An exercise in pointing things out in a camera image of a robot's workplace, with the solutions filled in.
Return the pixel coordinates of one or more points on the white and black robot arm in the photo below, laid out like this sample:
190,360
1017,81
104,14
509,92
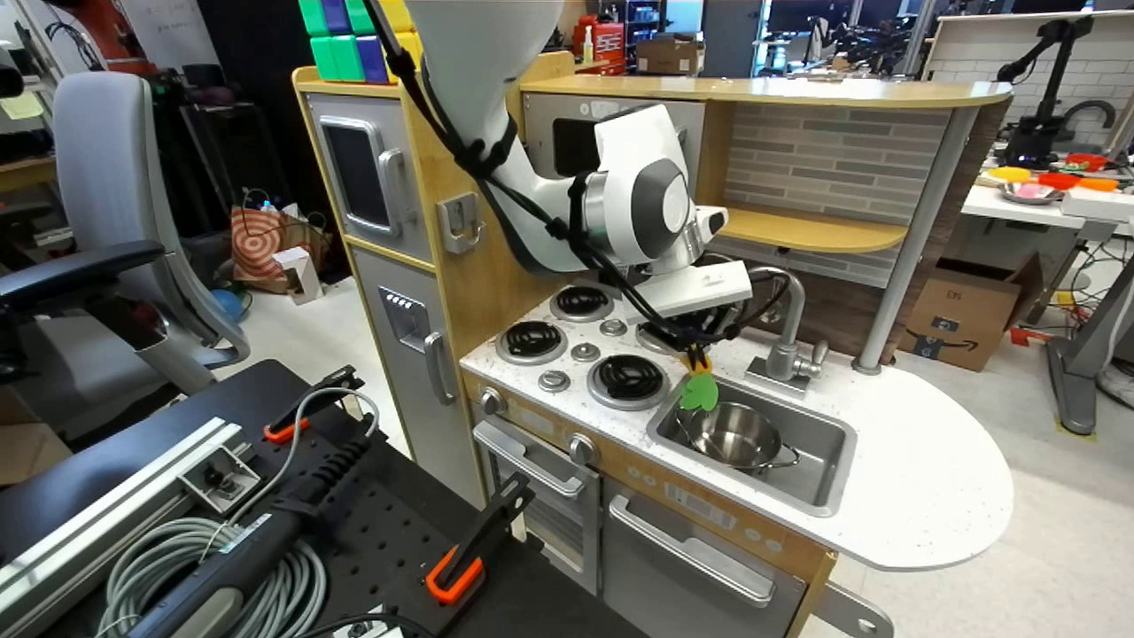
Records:
629,218

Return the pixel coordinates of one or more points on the orange handled clamp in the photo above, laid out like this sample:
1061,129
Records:
461,569

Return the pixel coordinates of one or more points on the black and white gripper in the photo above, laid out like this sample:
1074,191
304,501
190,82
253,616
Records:
697,308

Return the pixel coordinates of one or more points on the grey toy microwave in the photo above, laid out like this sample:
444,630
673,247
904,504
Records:
371,169

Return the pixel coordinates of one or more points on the black perforated mounting board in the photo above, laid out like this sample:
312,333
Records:
359,504

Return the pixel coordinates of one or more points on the toy kitchen play set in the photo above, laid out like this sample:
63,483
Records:
891,468

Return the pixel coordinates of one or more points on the silver toy faucet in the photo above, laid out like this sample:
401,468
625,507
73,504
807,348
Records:
782,360

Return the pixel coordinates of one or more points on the grey toy sink basin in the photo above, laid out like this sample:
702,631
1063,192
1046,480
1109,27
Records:
809,468

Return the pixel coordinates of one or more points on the blue foam block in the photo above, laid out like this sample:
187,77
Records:
371,60

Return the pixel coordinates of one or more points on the silver aluminium extrusion rail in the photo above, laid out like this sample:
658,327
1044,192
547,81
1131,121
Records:
54,574

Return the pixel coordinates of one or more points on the green foam block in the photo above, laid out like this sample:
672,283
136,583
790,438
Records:
333,38

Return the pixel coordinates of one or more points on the orange carrot plush toy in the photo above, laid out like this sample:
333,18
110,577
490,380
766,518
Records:
701,395

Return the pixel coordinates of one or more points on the cardboard box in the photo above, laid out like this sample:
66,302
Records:
964,310

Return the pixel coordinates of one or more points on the black spiral stove burner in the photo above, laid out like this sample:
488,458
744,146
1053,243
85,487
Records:
629,380
582,302
533,341

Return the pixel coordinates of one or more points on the small silver metal pot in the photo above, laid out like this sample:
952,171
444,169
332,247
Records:
737,438

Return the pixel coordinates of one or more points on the grey office chair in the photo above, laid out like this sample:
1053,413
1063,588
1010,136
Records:
128,270

